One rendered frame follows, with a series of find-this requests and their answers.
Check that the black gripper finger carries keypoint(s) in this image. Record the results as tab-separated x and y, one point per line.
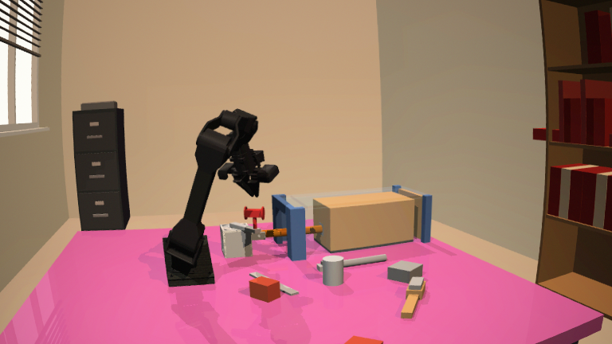
255	187
244	185

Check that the orange-red box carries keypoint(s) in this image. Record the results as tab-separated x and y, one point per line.
361	340
265	289

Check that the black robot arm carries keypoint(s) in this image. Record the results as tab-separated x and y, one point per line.
184	242

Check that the grey cylinder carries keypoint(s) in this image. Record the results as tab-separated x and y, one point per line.
332	270

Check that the beige flat bar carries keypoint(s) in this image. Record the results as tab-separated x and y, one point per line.
287	290

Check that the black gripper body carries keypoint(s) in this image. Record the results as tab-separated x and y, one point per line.
244	165

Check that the beige cube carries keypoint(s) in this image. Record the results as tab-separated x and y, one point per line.
404	271

